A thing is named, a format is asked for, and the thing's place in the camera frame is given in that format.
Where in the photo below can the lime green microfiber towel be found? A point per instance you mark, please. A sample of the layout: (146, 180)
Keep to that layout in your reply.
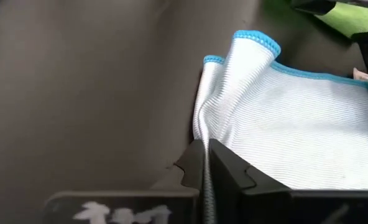
(348, 18)

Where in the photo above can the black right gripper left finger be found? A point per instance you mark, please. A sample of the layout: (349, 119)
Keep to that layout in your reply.
(193, 168)

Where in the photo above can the pale blue microfiber towel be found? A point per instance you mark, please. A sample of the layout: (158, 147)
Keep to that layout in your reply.
(296, 124)

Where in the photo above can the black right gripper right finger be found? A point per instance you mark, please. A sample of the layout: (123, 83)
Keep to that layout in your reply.
(230, 174)

